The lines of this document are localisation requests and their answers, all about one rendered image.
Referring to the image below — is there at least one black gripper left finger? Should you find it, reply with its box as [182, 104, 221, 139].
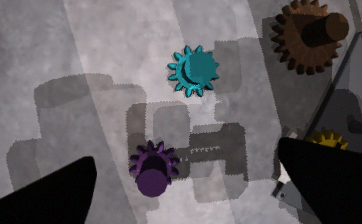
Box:
[0, 156, 97, 224]

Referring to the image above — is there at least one purple gear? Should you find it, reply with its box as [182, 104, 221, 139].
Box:
[129, 140, 180, 198]

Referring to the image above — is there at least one white curved arrow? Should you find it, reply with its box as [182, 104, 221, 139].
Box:
[278, 131, 298, 184]

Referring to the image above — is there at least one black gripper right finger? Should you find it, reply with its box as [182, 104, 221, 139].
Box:
[277, 137, 362, 224]

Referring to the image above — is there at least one brown gear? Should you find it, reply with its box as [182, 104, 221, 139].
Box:
[271, 0, 349, 75]

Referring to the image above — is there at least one yellow gear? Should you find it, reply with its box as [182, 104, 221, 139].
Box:
[305, 130, 349, 150]

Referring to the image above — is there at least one dark teal gear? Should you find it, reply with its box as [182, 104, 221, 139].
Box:
[167, 45, 220, 98]

